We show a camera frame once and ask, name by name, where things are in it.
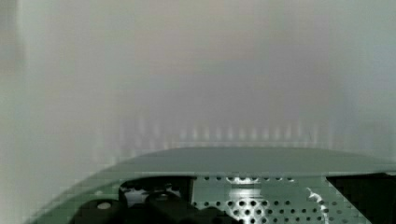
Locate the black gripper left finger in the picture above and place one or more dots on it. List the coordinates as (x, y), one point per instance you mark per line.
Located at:
(151, 200)

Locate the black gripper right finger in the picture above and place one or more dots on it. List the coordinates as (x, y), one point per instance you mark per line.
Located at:
(373, 195)

